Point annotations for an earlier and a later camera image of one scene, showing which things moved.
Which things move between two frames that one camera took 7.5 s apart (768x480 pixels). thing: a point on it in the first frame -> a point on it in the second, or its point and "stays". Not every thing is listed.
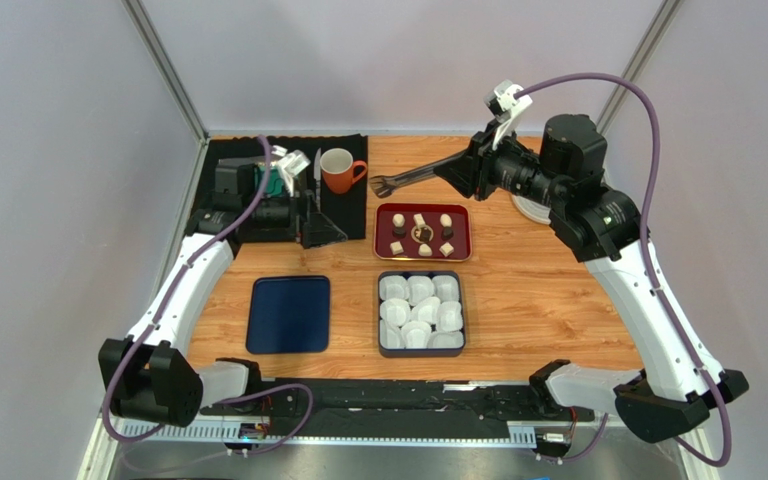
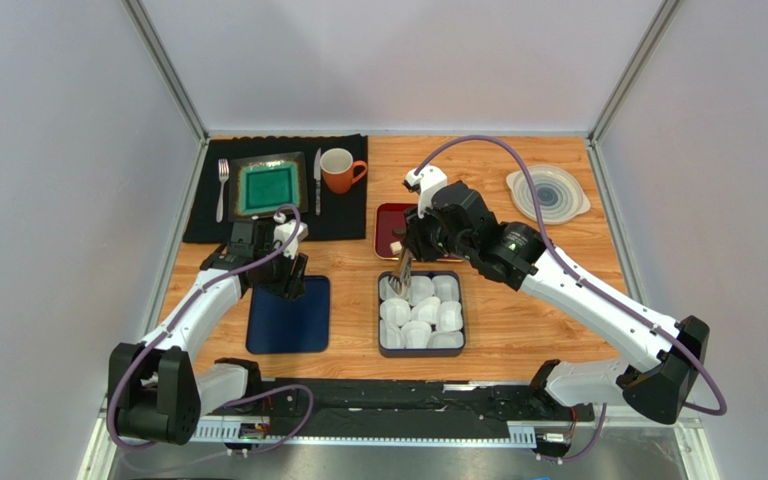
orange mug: (338, 170) stays
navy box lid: (289, 314) stays
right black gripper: (478, 167) -> (418, 240)
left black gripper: (316, 231) -> (295, 286)
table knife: (317, 178) stays
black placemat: (347, 211) stays
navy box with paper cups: (420, 314) stays
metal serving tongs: (383, 186) -> (401, 284)
